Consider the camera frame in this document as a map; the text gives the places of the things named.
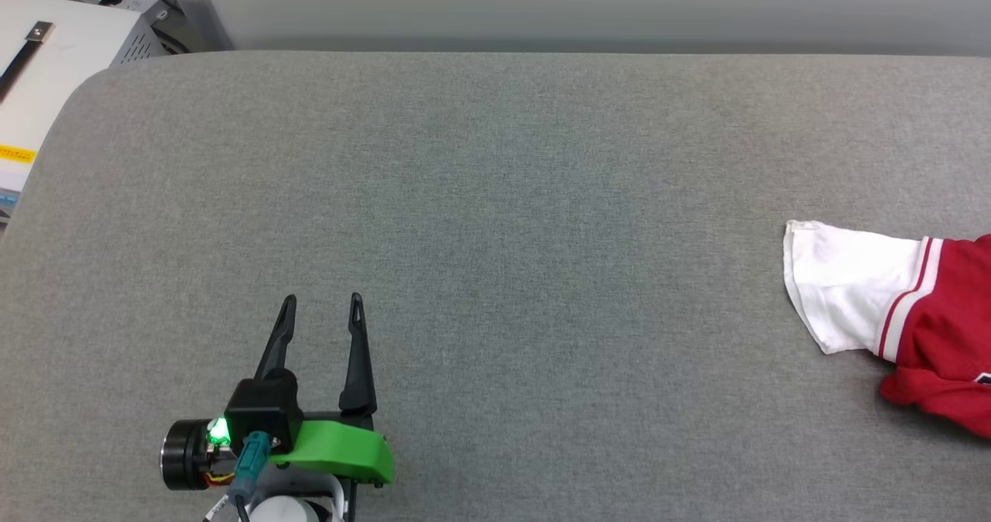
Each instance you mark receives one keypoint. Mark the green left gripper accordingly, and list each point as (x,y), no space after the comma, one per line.
(341,448)

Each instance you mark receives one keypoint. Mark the red basketball jersey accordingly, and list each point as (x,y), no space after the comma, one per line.
(944,321)

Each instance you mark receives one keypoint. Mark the grey fabric sofa cushion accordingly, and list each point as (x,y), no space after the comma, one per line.
(503,235)

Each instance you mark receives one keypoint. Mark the white metal equipment box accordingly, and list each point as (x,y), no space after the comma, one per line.
(62,73)

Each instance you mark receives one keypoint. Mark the white partition panel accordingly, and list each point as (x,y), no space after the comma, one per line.
(581,3)

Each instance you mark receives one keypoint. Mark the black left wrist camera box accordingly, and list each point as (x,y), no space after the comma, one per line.
(263,410)

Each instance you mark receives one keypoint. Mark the grey partition post with foot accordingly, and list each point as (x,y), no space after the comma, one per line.
(193,11)

